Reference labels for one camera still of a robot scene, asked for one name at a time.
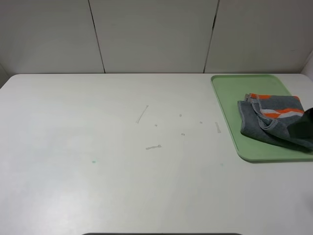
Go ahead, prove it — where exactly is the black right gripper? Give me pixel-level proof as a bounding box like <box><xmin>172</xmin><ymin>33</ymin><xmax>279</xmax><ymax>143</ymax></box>
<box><xmin>288</xmin><ymin>108</ymin><xmax>313</xmax><ymax>140</ymax></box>

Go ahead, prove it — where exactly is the grey towel with orange pattern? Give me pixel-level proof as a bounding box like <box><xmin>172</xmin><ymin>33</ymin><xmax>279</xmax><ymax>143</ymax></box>
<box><xmin>237</xmin><ymin>93</ymin><xmax>313</xmax><ymax>152</ymax></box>

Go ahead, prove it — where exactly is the light green plastic tray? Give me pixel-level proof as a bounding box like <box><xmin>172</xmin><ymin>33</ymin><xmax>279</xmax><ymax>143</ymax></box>
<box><xmin>211</xmin><ymin>74</ymin><xmax>313</xmax><ymax>163</ymax></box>

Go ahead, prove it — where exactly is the small white tape strip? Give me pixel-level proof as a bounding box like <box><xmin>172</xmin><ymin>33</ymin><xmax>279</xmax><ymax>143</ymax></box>
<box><xmin>215</xmin><ymin>122</ymin><xmax>221</xmax><ymax>133</ymax></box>

